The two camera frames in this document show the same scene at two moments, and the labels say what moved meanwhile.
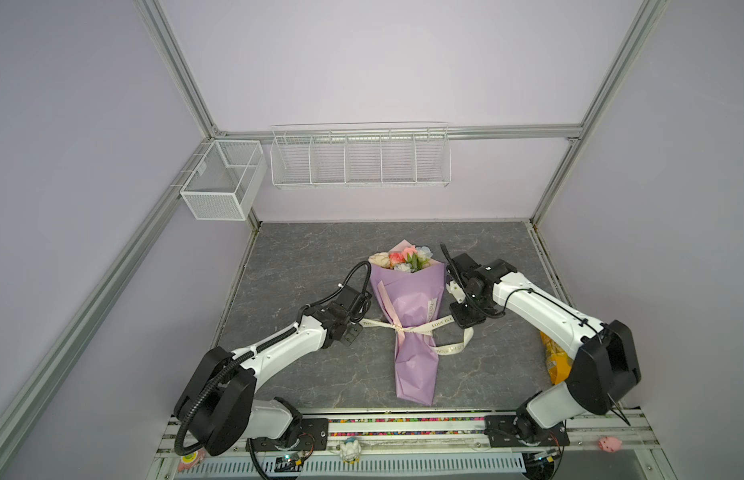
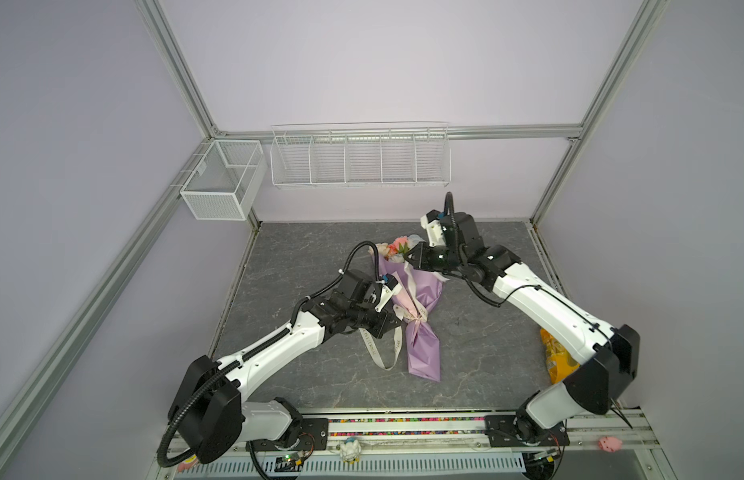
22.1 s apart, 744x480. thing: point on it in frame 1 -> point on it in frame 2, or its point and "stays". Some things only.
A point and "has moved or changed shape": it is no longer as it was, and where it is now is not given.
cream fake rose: (381, 259) has moved or changed shape
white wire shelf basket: (361, 154) stays
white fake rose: (424, 253) has moved or changed shape
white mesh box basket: (225, 182) stays
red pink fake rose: (396, 258) -> (401, 244)
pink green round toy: (193, 460) stays
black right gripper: (461, 321) -> (422, 262)
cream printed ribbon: (403, 331) -> (403, 314)
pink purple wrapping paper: (409, 300) has moved or changed shape
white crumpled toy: (350, 450) stays
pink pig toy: (610, 444) stays
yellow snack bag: (558, 360) stays
